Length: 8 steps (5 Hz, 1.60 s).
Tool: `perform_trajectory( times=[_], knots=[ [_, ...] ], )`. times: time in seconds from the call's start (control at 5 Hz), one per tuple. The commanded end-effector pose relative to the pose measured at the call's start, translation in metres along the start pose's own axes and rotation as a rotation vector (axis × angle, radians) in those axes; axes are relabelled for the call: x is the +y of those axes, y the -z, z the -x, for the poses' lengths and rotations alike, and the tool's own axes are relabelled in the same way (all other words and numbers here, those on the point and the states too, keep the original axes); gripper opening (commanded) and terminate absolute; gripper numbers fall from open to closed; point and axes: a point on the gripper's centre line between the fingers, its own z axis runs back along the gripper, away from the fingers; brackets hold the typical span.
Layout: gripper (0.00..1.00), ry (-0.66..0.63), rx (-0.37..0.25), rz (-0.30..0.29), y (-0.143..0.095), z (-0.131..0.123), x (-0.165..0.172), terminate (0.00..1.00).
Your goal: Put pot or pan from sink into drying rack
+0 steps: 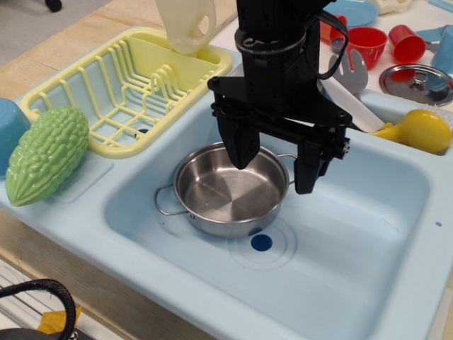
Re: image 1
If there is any blue plastic plate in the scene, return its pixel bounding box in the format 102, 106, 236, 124
324, 0, 379, 28

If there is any orange tape piece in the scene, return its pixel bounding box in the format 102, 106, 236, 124
37, 311, 67, 334

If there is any grey plastic fork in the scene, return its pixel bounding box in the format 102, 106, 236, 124
333, 50, 369, 98

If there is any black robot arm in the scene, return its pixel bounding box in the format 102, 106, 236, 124
208, 1, 352, 194

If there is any light blue toy sink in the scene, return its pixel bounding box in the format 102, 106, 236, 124
1, 94, 452, 339

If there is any blue plastic bowl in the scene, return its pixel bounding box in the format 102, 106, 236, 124
1, 98, 31, 180

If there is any cream plastic jug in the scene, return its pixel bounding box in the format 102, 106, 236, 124
156, 0, 217, 55

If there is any red plastic bowl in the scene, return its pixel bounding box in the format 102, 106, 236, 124
346, 26, 388, 70

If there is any red plastic cup right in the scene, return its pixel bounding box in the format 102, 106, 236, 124
389, 25, 425, 64

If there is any blue plastic cup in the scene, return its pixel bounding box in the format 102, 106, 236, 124
430, 25, 453, 74

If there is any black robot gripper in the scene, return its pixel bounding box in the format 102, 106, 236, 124
208, 27, 352, 195

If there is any yellow dish brush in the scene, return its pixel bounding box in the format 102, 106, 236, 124
369, 105, 452, 154

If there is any red plastic cup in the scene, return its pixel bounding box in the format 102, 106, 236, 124
320, 13, 349, 45
389, 25, 425, 64

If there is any cream plastic object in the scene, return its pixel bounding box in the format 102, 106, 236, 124
372, 0, 413, 14

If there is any black braided cable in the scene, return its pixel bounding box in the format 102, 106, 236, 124
0, 278, 77, 340

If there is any green toy bitter melon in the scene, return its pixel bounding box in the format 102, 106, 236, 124
5, 106, 89, 207

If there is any steel pot lid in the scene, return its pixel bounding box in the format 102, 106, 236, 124
379, 64, 452, 106

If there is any black chair wheel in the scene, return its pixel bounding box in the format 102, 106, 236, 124
45, 0, 62, 13

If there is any yellow plastic drying rack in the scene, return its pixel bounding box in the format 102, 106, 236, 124
19, 27, 234, 159

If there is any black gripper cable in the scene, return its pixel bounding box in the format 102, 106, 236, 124
316, 9, 350, 80

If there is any stainless steel pot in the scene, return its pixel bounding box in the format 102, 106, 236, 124
170, 142, 293, 239

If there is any blue plastic utensil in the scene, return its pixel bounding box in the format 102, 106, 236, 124
415, 25, 448, 43

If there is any red plastic cup left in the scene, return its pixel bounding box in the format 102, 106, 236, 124
320, 13, 349, 45

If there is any white plastic knife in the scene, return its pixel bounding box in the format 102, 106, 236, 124
318, 78, 384, 132

